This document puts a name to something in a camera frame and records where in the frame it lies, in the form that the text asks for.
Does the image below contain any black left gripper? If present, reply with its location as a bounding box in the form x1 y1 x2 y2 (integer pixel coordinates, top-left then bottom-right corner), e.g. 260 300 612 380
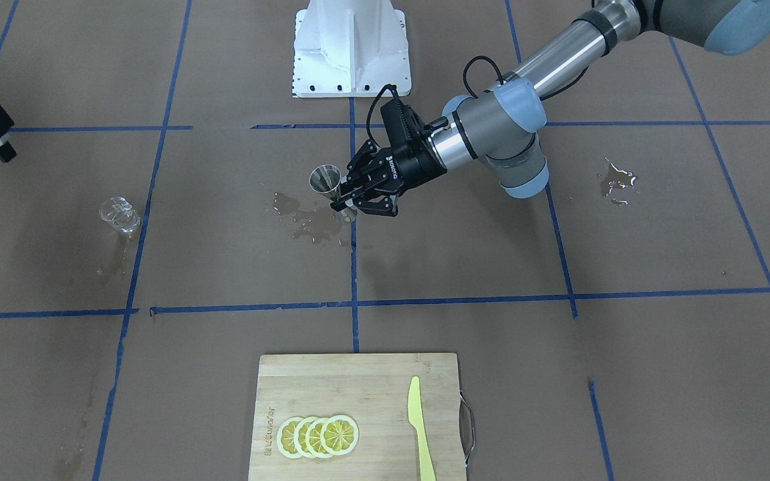
330 137 446 217

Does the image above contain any steel measuring jigger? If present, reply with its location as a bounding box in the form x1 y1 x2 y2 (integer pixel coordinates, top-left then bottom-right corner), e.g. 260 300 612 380
309 164 357 224

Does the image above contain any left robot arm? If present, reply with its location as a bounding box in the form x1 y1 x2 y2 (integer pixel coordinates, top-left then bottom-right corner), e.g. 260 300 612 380
330 1 770 216

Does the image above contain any bamboo cutting board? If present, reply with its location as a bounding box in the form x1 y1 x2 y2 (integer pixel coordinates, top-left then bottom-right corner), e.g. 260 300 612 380
248 353 467 480

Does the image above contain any yellow plastic knife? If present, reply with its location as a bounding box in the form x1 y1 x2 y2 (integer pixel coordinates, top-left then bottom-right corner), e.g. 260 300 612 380
407 375 436 480

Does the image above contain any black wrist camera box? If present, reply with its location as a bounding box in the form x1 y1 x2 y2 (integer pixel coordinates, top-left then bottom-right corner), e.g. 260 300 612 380
380 98 426 156

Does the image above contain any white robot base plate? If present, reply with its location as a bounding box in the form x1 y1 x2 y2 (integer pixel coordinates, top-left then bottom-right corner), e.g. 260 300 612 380
291 1 412 98

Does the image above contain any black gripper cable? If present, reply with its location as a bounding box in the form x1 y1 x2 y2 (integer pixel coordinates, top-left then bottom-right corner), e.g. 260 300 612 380
365 56 590 158

